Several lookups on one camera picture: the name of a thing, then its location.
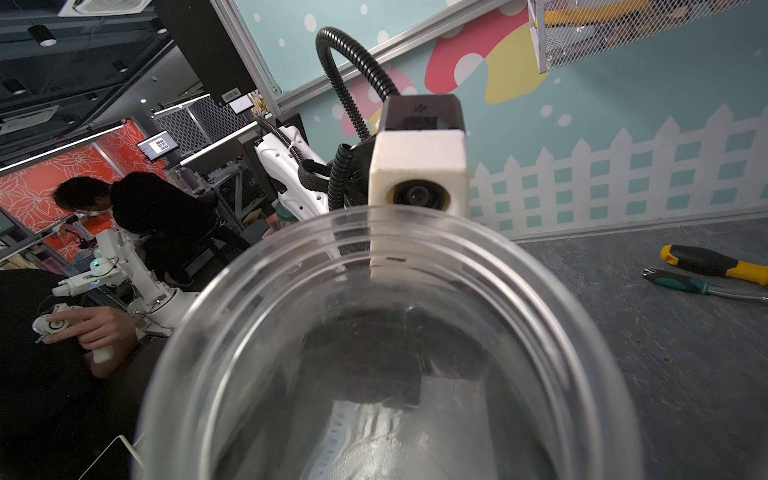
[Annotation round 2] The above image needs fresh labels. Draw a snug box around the operator bare hand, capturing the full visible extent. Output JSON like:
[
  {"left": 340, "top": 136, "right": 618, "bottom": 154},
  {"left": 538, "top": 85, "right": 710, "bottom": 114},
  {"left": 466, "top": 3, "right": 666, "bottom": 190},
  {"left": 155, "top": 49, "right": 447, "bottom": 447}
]
[{"left": 42, "top": 306, "right": 139, "bottom": 379}]

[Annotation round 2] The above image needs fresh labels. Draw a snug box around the peanut jar red lid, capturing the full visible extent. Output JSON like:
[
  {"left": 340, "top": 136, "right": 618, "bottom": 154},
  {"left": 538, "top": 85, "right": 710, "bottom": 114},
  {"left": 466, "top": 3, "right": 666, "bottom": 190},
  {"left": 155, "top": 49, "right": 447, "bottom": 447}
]
[{"left": 137, "top": 207, "right": 644, "bottom": 479}]

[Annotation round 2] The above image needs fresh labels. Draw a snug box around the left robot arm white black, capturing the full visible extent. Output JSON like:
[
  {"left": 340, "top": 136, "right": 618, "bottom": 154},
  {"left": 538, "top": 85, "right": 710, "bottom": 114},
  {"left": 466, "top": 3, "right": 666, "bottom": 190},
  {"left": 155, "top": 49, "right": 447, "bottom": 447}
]
[{"left": 256, "top": 27, "right": 400, "bottom": 210}]

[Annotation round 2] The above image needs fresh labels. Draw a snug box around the person in black clothing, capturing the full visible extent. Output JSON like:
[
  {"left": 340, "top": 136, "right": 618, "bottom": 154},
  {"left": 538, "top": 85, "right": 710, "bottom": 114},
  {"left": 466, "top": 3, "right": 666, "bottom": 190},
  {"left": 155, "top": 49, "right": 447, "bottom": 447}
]
[{"left": 52, "top": 172, "right": 250, "bottom": 287}]

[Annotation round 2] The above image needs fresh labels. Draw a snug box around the small display screen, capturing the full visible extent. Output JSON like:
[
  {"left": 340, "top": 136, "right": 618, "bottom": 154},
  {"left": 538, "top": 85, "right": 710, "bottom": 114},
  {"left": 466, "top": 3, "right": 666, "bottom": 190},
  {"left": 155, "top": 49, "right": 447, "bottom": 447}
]
[{"left": 136, "top": 130, "right": 179, "bottom": 163}]

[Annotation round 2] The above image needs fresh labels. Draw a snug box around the yellow utility knife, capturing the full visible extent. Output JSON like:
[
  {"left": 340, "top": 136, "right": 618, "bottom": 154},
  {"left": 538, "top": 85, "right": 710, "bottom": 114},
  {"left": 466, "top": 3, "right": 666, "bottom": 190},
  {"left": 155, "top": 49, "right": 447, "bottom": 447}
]
[{"left": 544, "top": 0, "right": 653, "bottom": 27}]

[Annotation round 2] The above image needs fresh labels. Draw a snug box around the yellow black screwdriver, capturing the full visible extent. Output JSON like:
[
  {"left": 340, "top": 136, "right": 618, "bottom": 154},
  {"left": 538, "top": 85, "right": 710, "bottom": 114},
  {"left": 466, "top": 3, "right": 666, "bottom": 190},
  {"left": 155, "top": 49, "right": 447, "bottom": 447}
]
[{"left": 660, "top": 244, "right": 767, "bottom": 287}]

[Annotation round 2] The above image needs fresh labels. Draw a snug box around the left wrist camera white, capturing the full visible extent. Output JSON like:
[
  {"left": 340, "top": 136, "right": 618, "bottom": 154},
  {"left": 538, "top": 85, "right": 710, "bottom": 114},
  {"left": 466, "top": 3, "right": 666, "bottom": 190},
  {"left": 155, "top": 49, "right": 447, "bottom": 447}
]
[{"left": 365, "top": 94, "right": 469, "bottom": 286}]

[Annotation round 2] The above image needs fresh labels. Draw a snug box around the clear wall bin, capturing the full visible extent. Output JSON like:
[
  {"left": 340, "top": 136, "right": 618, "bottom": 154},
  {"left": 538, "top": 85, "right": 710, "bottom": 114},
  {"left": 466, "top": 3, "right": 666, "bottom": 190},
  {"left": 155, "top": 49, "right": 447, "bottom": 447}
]
[{"left": 527, "top": 1, "right": 767, "bottom": 74}]

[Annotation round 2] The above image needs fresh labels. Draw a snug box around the green handled screwdriver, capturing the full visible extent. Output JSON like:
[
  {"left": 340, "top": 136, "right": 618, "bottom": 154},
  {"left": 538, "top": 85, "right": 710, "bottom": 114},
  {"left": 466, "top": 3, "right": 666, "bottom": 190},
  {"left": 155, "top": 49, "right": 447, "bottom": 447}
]
[{"left": 643, "top": 268, "right": 767, "bottom": 302}]

